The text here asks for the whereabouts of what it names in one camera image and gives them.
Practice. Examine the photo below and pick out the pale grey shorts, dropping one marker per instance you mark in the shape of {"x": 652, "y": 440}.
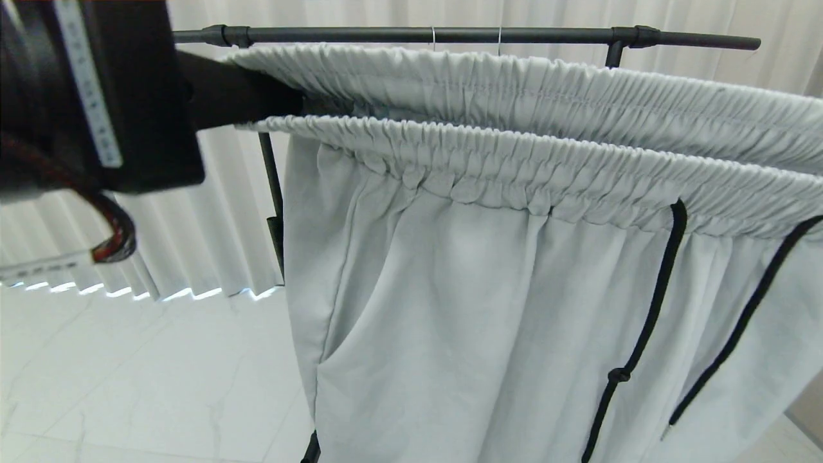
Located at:
{"x": 482, "y": 321}

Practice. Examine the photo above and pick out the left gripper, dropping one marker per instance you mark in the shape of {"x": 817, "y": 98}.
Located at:
{"x": 141, "y": 96}

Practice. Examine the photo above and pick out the pink clothes hanger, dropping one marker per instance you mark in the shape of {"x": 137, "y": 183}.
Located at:
{"x": 499, "y": 42}
{"x": 433, "y": 38}

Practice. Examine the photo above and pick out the black clothes rack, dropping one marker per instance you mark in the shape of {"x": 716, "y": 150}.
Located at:
{"x": 546, "y": 35}

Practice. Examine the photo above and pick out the white curtain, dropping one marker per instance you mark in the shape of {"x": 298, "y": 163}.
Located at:
{"x": 212, "y": 225}

